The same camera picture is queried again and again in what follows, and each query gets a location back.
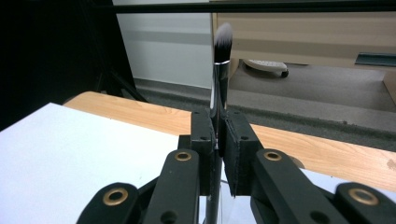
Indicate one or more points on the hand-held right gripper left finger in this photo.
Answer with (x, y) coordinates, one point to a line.
(205, 146)

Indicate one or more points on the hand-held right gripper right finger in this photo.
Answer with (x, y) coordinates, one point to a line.
(239, 149)

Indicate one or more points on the clear acrylic organizer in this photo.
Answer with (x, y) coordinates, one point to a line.
(238, 208)

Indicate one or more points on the black white-tipped fluffy makeup brush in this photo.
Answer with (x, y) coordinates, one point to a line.
(221, 84)

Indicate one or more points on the white table sheet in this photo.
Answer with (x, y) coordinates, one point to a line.
(77, 155)

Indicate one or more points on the light wooden desk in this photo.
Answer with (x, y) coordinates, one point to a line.
(311, 31)

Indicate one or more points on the dark curtain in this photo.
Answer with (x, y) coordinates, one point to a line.
(37, 56)

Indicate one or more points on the black metal frame stand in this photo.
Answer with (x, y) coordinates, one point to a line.
(127, 86)

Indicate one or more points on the black metal frame bar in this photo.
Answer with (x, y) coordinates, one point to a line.
(280, 6)

